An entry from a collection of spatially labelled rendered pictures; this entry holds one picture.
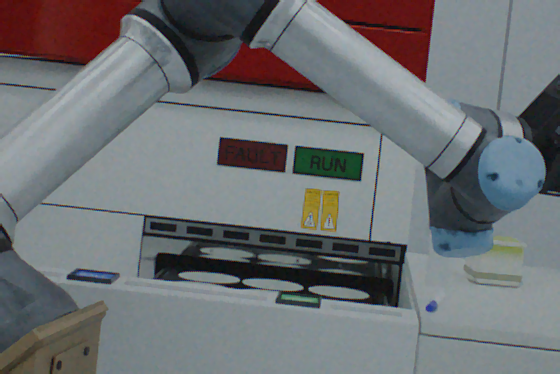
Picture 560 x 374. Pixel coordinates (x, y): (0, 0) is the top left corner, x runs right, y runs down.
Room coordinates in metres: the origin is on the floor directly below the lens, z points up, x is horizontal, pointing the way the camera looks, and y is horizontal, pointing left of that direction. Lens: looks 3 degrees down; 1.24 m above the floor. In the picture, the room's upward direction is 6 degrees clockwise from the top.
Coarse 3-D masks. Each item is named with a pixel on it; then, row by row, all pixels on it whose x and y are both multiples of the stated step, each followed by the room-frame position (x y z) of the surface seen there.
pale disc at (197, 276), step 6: (180, 276) 2.02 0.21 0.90; (186, 276) 2.03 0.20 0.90; (192, 276) 2.03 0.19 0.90; (198, 276) 2.04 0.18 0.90; (204, 276) 2.04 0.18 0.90; (210, 276) 2.05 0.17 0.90; (216, 276) 2.06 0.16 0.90; (222, 276) 2.06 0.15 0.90; (228, 276) 2.07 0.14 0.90; (216, 282) 2.00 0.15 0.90; (222, 282) 2.00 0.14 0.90; (228, 282) 2.01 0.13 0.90
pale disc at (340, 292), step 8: (312, 288) 2.05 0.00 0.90; (320, 288) 2.06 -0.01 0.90; (328, 288) 2.07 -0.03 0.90; (336, 288) 2.08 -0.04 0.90; (344, 288) 2.09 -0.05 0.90; (336, 296) 2.00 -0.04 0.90; (344, 296) 2.01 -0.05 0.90; (352, 296) 2.02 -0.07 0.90; (360, 296) 2.03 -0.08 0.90; (368, 296) 2.03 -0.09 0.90
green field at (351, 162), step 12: (300, 156) 2.15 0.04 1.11; (312, 156) 2.15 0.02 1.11; (324, 156) 2.15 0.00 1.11; (336, 156) 2.15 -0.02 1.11; (348, 156) 2.15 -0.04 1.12; (360, 156) 2.15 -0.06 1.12; (300, 168) 2.15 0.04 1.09; (312, 168) 2.15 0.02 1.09; (324, 168) 2.15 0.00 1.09; (336, 168) 2.15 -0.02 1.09; (348, 168) 2.15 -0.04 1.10
